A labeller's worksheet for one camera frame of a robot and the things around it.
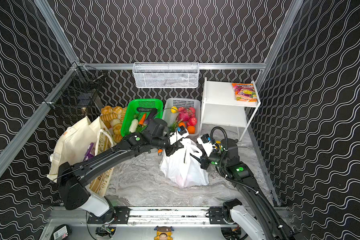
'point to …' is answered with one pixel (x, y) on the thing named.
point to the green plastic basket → (131, 112)
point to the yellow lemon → (173, 110)
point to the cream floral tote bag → (70, 147)
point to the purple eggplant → (153, 112)
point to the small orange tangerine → (181, 123)
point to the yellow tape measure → (218, 142)
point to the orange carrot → (142, 120)
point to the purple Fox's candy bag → (88, 155)
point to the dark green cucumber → (144, 109)
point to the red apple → (192, 121)
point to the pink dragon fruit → (184, 114)
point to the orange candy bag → (245, 92)
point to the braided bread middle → (112, 117)
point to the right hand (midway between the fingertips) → (192, 153)
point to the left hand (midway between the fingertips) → (188, 145)
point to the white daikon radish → (133, 126)
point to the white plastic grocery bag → (183, 169)
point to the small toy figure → (163, 233)
